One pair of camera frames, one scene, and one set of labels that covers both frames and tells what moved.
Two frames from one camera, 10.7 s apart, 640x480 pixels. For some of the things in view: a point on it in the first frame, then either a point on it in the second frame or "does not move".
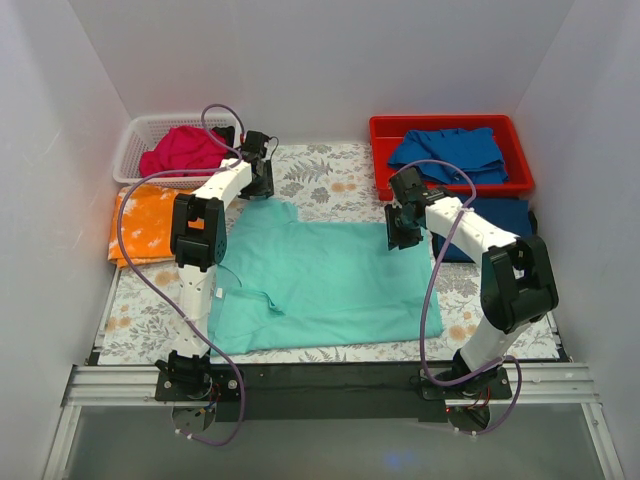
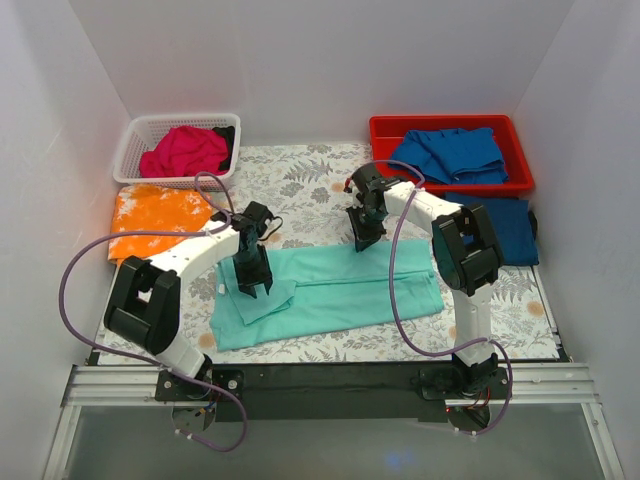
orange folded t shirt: x=146 y=224 does not move
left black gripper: x=260 y=185 -> x=253 y=270
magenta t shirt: x=185 y=148 does not move
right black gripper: x=398 y=228 -> x=366 y=230
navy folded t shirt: x=507 y=213 does not move
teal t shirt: x=287 y=283 does not move
